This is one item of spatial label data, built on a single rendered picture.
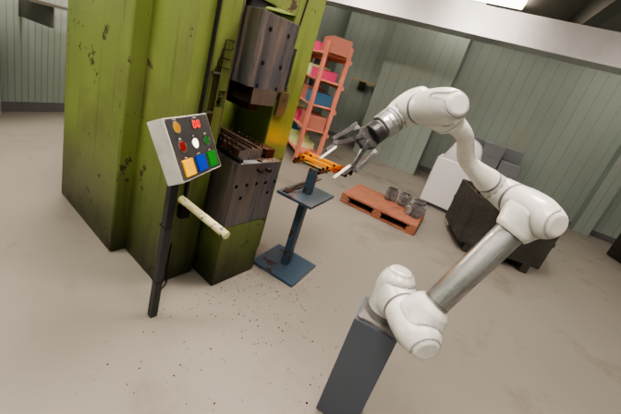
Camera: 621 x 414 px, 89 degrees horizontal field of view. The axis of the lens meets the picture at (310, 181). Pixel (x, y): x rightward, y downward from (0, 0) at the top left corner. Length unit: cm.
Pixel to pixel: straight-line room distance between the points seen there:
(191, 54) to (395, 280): 145
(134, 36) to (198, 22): 48
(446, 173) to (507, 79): 350
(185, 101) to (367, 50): 737
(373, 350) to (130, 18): 209
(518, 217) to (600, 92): 765
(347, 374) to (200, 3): 190
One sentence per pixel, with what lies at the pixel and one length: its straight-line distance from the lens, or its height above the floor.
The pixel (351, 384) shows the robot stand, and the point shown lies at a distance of 179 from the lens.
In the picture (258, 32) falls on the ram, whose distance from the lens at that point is 188.
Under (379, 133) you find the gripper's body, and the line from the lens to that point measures 106.
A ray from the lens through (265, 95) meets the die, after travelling 199.
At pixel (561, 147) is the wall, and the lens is 876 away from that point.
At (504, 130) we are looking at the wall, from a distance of 853.
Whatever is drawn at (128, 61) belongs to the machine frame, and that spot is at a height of 130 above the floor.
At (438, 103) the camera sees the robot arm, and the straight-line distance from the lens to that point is 96.
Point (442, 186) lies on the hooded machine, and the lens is 571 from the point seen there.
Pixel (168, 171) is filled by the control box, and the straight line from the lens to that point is 148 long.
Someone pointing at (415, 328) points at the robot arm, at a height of 81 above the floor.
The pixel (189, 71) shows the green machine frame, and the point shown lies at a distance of 183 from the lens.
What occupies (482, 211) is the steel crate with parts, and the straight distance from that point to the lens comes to 439.
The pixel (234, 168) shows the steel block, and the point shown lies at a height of 87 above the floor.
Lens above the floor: 156
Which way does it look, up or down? 19 degrees down
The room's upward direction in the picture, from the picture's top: 17 degrees clockwise
